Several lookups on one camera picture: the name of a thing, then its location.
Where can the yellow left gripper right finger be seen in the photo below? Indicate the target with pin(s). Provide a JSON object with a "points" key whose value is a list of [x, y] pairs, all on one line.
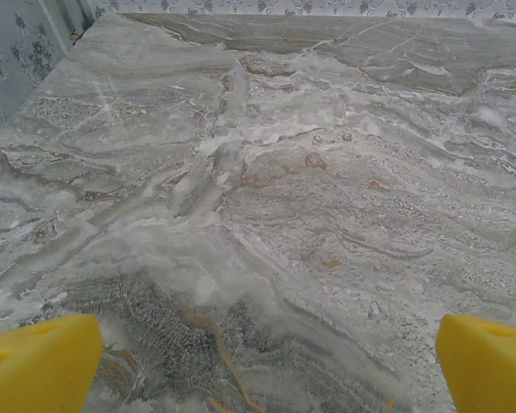
{"points": [[490, 370]]}

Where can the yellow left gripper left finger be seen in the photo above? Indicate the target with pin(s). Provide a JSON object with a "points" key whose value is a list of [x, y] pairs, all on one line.
{"points": [[34, 365]]}

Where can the aluminium frame post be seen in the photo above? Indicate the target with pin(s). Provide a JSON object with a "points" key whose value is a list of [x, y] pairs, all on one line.
{"points": [[75, 17]]}

